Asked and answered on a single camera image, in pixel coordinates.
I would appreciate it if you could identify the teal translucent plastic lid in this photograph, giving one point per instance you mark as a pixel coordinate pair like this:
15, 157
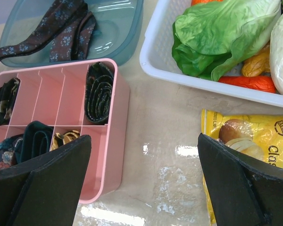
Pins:
117, 31

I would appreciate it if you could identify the pink divided organizer box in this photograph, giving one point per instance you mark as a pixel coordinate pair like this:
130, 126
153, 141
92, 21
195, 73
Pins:
54, 95

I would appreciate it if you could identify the dark green rolled tie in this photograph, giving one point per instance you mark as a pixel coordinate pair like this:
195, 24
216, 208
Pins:
35, 141

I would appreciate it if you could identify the yellow toy vegetable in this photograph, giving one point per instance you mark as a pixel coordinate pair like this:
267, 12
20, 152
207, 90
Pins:
258, 63

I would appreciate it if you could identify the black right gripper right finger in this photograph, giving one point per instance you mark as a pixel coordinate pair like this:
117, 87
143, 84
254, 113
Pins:
243, 191

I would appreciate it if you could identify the orange toy pumpkin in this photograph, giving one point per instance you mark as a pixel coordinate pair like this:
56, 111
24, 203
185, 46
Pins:
195, 2

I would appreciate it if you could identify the black gold patterned rolled tie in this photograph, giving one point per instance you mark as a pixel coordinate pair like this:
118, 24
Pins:
8, 95

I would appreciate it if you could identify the orange toy carrot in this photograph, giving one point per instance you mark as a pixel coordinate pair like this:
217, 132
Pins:
261, 83

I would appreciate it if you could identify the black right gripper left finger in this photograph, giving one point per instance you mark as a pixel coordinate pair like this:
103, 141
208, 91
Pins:
45, 190

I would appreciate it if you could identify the yellow chips bag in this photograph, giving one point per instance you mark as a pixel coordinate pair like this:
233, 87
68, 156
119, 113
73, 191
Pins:
258, 136

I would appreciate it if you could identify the navy orange floral rolled tie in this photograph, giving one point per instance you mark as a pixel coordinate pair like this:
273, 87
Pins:
8, 151

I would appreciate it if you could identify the green toy lettuce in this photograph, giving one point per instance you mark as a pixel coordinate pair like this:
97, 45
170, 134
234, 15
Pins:
211, 38

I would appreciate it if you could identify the white toy cabbage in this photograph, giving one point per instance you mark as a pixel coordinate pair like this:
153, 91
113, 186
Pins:
276, 55

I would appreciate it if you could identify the yellow patterned rolled tie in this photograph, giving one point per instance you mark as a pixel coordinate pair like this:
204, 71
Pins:
62, 139

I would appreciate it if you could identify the white plastic basket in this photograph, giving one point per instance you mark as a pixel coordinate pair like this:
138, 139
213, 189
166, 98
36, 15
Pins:
156, 59

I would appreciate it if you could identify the dark dotted rolled tie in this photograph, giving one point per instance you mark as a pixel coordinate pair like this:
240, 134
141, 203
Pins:
98, 93

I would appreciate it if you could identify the maroon blue-flowered tie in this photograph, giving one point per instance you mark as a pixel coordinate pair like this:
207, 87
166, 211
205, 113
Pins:
67, 25

